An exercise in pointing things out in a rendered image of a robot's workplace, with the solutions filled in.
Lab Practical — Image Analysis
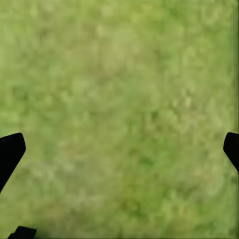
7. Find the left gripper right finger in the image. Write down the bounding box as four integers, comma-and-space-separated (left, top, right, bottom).
223, 132, 239, 173

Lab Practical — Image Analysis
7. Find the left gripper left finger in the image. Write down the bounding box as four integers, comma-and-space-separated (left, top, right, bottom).
0, 132, 26, 192

